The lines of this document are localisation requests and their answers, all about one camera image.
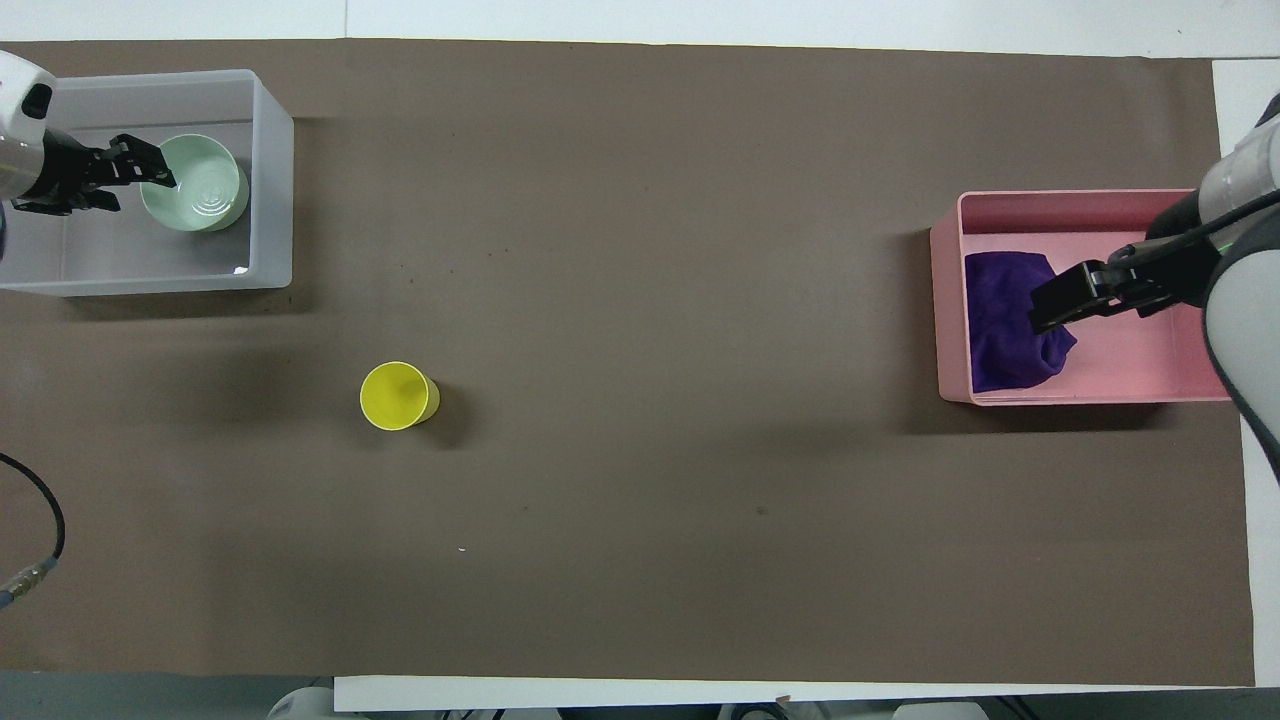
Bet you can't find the pink plastic box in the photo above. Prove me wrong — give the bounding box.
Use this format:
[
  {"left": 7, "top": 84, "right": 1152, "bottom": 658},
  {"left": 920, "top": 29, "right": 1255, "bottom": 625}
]
[{"left": 929, "top": 189, "right": 1235, "bottom": 407}]

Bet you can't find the light green bowl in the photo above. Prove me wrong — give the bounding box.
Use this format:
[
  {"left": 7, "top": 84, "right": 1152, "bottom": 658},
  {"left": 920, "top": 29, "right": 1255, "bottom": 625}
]
[{"left": 139, "top": 133, "right": 252, "bottom": 235}]

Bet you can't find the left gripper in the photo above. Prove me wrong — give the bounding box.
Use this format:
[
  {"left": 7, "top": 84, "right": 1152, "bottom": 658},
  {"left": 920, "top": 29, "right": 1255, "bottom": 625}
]
[{"left": 10, "top": 127, "right": 179, "bottom": 217}]

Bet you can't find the clear plastic storage box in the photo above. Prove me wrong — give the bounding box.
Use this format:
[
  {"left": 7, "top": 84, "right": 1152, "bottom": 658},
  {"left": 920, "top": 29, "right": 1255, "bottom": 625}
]
[{"left": 0, "top": 68, "right": 297, "bottom": 298}]

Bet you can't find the yellow paper cup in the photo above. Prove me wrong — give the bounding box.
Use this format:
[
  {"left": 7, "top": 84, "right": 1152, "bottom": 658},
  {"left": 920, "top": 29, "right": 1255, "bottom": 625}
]
[{"left": 359, "top": 361, "right": 442, "bottom": 433}]

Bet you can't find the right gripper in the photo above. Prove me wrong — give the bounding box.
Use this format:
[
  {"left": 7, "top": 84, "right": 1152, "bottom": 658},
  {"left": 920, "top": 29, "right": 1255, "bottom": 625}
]
[{"left": 1118, "top": 190, "right": 1225, "bottom": 321}]

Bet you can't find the purple cloth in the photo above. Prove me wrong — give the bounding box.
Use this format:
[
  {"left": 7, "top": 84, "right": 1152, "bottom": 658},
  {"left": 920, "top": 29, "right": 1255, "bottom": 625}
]
[{"left": 964, "top": 250, "right": 1080, "bottom": 395}]

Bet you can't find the black cable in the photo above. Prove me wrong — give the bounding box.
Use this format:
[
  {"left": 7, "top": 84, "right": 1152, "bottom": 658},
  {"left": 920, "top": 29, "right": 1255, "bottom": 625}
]
[
  {"left": 1128, "top": 188, "right": 1280, "bottom": 263},
  {"left": 0, "top": 451, "right": 68, "bottom": 603}
]

